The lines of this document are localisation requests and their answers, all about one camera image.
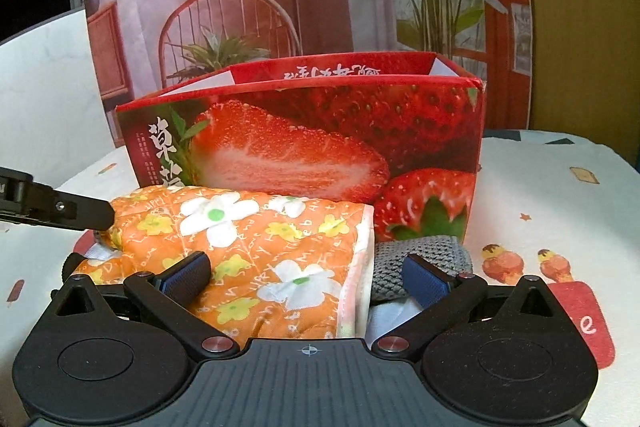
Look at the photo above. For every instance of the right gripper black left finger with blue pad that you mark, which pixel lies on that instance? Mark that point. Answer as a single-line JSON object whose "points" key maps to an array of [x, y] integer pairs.
{"points": [[163, 301]]}

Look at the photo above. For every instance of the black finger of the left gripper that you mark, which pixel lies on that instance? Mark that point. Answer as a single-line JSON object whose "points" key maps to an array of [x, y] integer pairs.
{"points": [[26, 202]]}

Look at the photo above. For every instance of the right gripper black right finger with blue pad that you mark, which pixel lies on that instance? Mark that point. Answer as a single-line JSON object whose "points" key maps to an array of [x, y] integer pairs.
{"points": [[446, 302]]}

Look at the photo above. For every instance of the orange floral cloth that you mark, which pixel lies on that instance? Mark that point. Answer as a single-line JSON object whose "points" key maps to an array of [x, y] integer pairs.
{"points": [[282, 266]]}

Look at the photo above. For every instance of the grey knitted cloth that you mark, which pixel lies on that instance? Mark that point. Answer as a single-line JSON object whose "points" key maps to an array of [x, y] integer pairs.
{"points": [[442, 253]]}

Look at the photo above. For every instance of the white board panel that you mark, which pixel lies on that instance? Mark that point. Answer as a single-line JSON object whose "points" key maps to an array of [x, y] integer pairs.
{"points": [[53, 124]]}

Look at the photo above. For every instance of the white patterned tablecloth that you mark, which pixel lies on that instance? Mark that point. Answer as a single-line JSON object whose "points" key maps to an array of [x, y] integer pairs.
{"points": [[580, 200]]}

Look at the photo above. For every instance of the red strawberry cardboard box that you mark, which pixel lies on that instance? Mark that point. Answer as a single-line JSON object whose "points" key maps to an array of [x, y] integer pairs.
{"points": [[399, 131]]}

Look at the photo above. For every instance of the tan wooden board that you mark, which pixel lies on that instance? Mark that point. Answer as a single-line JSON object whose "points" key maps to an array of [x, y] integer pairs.
{"points": [[586, 71]]}

